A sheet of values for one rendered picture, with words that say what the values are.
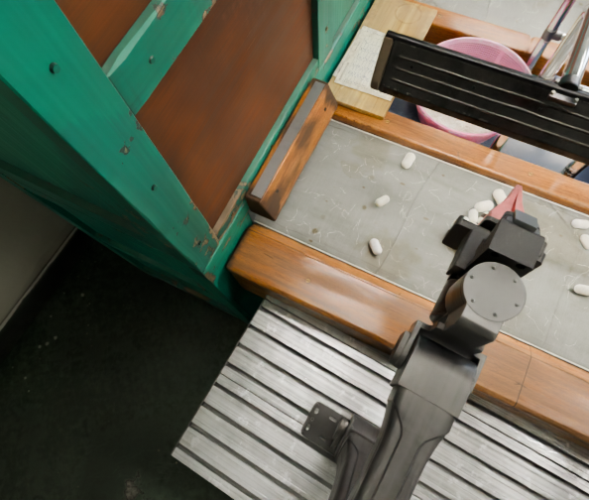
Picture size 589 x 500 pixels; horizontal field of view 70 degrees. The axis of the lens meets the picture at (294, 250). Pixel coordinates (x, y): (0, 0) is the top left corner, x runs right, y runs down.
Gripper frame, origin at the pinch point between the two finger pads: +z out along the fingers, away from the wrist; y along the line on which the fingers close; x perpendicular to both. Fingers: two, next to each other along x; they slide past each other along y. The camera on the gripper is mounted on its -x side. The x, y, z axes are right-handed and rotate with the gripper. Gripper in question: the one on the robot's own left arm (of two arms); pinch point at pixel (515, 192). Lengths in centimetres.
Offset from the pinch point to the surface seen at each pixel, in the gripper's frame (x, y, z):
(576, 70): -6.0, 0.6, 15.2
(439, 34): 31, 25, 54
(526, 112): -1.6, 3.2, 10.7
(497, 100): -1.9, 7.2, 10.5
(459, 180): 32.1, 5.0, 20.0
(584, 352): 32.7, -28.5, -2.1
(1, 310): 92, 121, -63
